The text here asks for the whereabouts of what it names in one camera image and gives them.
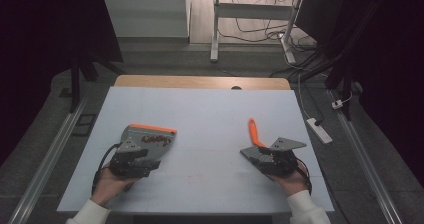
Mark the person's right hand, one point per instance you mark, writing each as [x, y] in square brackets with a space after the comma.
[293, 184]

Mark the small white adapter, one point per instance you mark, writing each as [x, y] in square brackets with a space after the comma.
[337, 104]

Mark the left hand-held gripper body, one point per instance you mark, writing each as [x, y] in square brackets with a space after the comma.
[125, 164]

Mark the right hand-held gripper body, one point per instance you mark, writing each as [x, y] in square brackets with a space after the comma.
[283, 160]

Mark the dark curtain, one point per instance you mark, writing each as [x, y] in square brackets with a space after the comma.
[33, 50]
[393, 67]

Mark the white cabinet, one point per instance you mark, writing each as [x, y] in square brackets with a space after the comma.
[143, 14]

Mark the wooden table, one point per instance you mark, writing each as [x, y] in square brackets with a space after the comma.
[200, 81]

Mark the white table mat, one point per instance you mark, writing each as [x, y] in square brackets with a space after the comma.
[200, 110]

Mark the white desk frame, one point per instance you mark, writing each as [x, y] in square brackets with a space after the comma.
[253, 10]

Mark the grey dustpan with orange edge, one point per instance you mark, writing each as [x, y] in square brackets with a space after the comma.
[153, 147]

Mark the person's left hand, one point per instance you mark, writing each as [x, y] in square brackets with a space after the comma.
[108, 185]

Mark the aluminium floor rail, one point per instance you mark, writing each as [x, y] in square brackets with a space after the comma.
[50, 160]
[363, 157]

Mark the black metal stand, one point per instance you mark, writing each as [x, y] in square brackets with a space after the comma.
[346, 84]
[75, 80]

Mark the white power strip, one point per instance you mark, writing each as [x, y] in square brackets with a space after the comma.
[320, 131]

